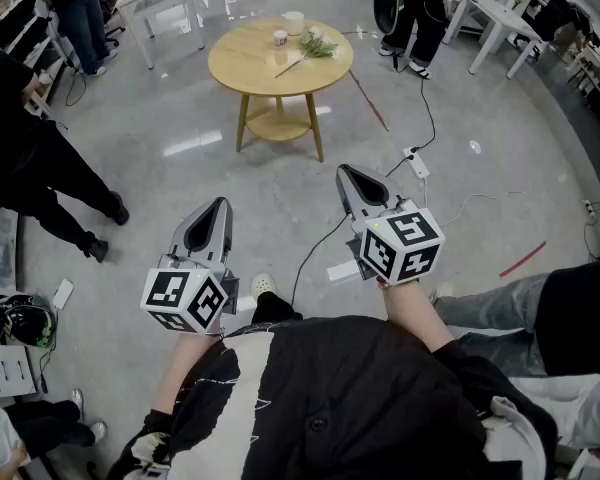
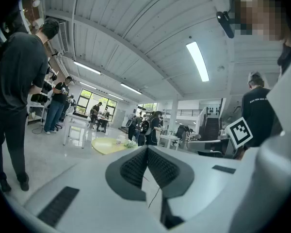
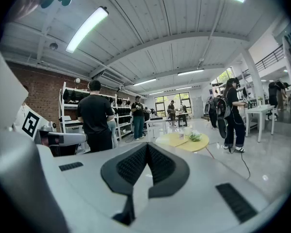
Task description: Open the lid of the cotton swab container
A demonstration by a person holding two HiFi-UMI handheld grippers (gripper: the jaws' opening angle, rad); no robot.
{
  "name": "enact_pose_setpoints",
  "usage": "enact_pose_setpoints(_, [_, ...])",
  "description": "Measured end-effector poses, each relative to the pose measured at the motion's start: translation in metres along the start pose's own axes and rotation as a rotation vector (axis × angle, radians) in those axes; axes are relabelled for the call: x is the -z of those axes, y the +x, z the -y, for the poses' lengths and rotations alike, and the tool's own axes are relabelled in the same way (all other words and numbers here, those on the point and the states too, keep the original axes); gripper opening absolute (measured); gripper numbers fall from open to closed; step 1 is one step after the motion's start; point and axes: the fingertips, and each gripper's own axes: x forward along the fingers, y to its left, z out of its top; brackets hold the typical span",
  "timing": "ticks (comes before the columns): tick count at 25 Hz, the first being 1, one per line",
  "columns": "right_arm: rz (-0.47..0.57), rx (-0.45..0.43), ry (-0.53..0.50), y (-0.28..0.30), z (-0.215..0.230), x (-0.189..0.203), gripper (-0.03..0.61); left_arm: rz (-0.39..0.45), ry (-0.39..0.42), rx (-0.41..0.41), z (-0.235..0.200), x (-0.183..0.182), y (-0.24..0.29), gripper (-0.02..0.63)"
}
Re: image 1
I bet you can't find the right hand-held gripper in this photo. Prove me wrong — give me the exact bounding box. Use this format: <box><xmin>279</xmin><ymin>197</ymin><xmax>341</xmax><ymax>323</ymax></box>
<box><xmin>334</xmin><ymin>163</ymin><xmax>446</xmax><ymax>287</ymax></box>

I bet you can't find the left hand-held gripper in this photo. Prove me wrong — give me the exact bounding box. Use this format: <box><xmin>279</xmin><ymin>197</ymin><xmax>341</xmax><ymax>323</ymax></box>
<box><xmin>139</xmin><ymin>197</ymin><xmax>241</xmax><ymax>336</ymax></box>

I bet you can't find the person's right forearm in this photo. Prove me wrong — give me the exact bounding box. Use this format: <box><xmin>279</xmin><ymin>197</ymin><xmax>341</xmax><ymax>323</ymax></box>
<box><xmin>379</xmin><ymin>276</ymin><xmax>456</xmax><ymax>355</ymax></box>

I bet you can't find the person's left forearm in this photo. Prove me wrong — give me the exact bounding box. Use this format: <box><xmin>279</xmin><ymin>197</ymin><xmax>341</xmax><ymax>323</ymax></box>
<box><xmin>152</xmin><ymin>328</ymin><xmax>224</xmax><ymax>417</ymax></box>

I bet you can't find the person's white clog shoe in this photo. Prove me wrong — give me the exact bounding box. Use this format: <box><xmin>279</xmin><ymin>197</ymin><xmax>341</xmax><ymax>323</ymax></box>
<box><xmin>249</xmin><ymin>272</ymin><xmax>276</xmax><ymax>302</ymax></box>

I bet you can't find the red floor tape strip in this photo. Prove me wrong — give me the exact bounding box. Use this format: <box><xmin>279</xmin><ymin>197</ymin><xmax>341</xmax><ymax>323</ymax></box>
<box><xmin>499</xmin><ymin>240</ymin><xmax>548</xmax><ymax>279</ymax></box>
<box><xmin>348</xmin><ymin>70</ymin><xmax>390</xmax><ymax>133</ymax></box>

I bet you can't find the person's black trouser leg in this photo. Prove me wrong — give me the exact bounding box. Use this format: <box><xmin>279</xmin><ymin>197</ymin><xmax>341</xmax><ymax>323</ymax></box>
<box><xmin>249</xmin><ymin>290</ymin><xmax>304</xmax><ymax>325</ymax></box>

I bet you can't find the white flat device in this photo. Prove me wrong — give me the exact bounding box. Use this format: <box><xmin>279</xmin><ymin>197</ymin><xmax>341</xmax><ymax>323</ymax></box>
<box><xmin>52</xmin><ymin>277</ymin><xmax>75</xmax><ymax>312</ymax></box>

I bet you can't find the artificial white flower bouquet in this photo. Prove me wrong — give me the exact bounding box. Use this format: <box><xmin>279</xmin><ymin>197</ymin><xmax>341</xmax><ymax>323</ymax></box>
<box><xmin>273</xmin><ymin>26</ymin><xmax>340</xmax><ymax>80</ymax></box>

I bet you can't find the round wooden table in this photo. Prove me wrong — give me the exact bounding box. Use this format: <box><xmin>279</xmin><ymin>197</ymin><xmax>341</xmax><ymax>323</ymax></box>
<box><xmin>207</xmin><ymin>16</ymin><xmax>355</xmax><ymax>163</ymax></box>

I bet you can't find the cream mug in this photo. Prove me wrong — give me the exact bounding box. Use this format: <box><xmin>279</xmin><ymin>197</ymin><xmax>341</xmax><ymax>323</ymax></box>
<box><xmin>282</xmin><ymin>11</ymin><xmax>306</xmax><ymax>37</ymax></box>

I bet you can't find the black oval backpack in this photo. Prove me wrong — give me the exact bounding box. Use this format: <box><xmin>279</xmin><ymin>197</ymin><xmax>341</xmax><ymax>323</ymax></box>
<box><xmin>373</xmin><ymin>0</ymin><xmax>406</xmax><ymax>37</ymax></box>

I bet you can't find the black and green helmet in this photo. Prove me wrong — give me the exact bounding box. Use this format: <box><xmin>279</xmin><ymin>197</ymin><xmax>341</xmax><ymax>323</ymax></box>
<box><xmin>0</xmin><ymin>295</ymin><xmax>56</xmax><ymax>349</ymax></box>

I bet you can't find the person's black and white shirt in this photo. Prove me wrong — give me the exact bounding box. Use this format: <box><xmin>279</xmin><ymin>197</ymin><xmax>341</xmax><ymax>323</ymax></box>
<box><xmin>107</xmin><ymin>315</ymin><xmax>559</xmax><ymax>480</ymax></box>

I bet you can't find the white drawer unit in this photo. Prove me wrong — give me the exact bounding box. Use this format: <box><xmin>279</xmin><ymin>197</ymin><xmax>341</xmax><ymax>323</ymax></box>
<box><xmin>0</xmin><ymin>345</ymin><xmax>39</xmax><ymax>400</ymax></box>

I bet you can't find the white shelving rack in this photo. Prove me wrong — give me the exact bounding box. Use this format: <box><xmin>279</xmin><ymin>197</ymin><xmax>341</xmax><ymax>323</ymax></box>
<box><xmin>0</xmin><ymin>0</ymin><xmax>69</xmax><ymax>119</ymax></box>

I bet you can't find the long black power cable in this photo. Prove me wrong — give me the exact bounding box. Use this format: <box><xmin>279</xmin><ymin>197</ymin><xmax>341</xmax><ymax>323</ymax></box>
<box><xmin>409</xmin><ymin>75</ymin><xmax>438</xmax><ymax>152</ymax></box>

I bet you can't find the thin black floor cable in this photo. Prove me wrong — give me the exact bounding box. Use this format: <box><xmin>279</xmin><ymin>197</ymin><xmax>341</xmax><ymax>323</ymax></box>
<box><xmin>290</xmin><ymin>153</ymin><xmax>416</xmax><ymax>307</ymax></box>

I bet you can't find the white cable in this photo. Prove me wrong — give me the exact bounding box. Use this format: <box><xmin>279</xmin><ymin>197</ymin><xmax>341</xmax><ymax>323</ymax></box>
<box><xmin>422</xmin><ymin>176</ymin><xmax>530</xmax><ymax>229</ymax></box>

